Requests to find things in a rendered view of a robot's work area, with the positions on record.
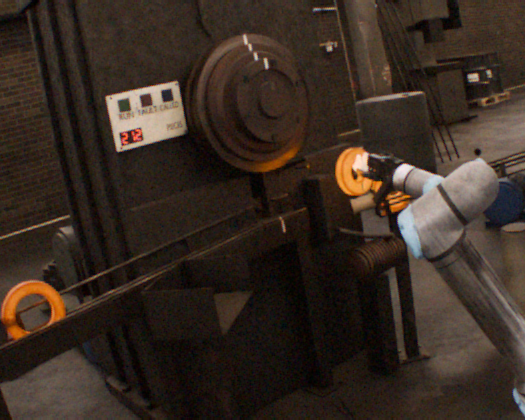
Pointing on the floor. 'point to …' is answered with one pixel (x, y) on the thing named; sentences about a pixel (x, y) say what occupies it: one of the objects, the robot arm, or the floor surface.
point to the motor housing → (377, 300)
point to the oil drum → (398, 128)
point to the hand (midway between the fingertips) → (354, 166)
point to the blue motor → (510, 201)
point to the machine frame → (188, 187)
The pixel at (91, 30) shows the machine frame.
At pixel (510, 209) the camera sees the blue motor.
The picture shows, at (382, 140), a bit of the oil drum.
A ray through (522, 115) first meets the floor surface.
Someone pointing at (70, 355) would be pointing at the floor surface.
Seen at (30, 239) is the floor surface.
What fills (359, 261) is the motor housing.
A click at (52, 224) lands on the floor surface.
